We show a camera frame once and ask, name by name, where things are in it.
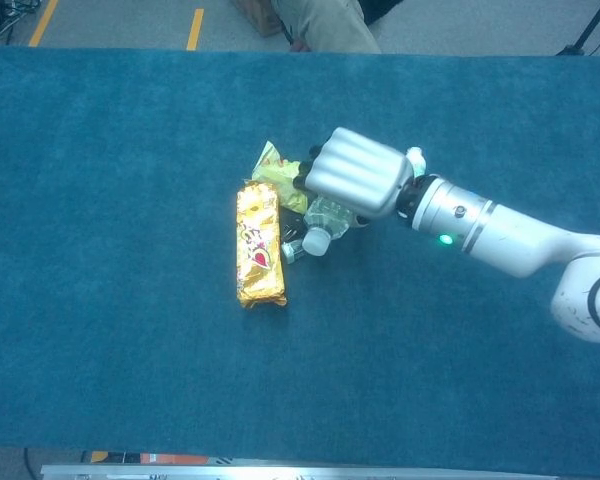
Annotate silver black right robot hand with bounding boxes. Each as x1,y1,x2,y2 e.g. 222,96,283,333
292,127,415,228

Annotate clear green-label water bottle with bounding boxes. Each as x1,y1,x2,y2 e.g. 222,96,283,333
299,194,356,257

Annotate small white milk bottle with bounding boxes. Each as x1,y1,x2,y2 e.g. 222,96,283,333
404,146,427,179

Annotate yellow-green snack bag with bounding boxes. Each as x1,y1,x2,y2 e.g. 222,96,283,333
250,141,311,212

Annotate black binder clip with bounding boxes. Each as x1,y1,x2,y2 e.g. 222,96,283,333
278,209,309,236

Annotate gold foil biscuit package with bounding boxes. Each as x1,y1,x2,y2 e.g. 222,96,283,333
235,181,288,310

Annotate person in khaki trousers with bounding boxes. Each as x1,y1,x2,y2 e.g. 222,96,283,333
272,0,382,54

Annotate blue carpet table cloth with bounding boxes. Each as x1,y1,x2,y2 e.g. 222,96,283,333
0,44,600,479

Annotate black tripod stand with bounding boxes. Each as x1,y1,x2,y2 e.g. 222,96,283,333
556,0,600,56

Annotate orange label strip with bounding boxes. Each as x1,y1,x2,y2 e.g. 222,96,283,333
139,452,211,466

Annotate aluminium frame rail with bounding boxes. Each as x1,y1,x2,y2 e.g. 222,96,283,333
40,463,561,480

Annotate tangled black floor cables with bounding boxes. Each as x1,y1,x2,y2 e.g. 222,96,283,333
0,0,41,44

